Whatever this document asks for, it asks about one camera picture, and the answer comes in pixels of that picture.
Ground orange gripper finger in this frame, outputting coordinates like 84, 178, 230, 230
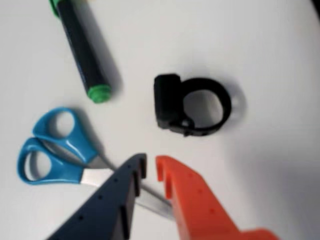
155, 154, 281, 240

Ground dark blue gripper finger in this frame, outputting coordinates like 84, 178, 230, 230
47, 153, 148, 240

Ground black marker green cap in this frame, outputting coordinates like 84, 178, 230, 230
47, 0, 118, 105

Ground blue handled scissors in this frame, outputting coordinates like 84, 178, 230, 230
16, 106, 176, 221

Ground black ring clip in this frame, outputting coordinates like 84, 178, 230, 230
153, 73, 232, 137

